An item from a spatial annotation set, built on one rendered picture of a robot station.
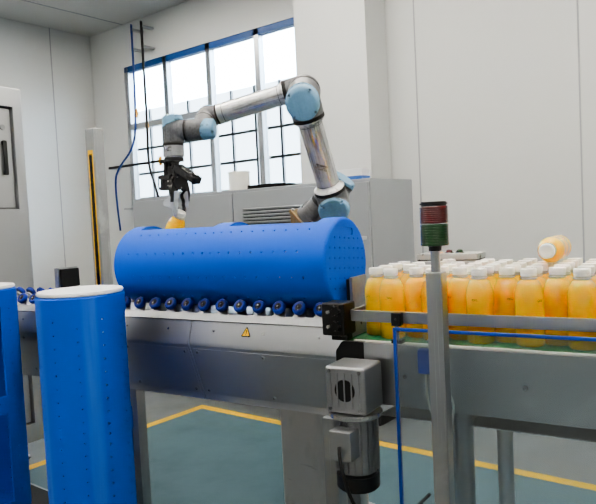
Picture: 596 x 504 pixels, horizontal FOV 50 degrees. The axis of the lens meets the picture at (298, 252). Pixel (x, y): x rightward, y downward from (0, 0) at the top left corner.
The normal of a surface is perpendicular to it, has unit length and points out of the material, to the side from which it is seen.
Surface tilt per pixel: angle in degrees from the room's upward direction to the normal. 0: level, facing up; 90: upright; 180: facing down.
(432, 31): 90
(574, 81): 90
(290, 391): 109
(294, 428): 90
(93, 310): 90
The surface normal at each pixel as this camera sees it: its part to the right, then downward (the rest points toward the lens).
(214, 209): -0.62, 0.07
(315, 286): -0.46, 0.47
